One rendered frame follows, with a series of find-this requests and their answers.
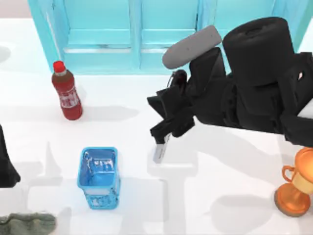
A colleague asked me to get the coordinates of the red bottle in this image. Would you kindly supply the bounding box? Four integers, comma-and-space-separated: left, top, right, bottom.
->
51, 60, 84, 121

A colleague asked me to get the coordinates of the light blue rack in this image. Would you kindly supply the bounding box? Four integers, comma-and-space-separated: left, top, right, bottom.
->
27, 0, 313, 75

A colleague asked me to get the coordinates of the blue basket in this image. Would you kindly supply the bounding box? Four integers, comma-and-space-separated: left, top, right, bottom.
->
77, 146, 121, 211

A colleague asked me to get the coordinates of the bronze trophy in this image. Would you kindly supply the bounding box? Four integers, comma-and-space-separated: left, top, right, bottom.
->
273, 146, 313, 217

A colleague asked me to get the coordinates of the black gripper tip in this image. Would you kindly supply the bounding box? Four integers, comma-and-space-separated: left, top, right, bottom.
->
0, 124, 22, 189

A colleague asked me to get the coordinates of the grey green crumpled cloth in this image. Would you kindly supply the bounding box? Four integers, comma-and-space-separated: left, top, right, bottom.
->
0, 212, 58, 235

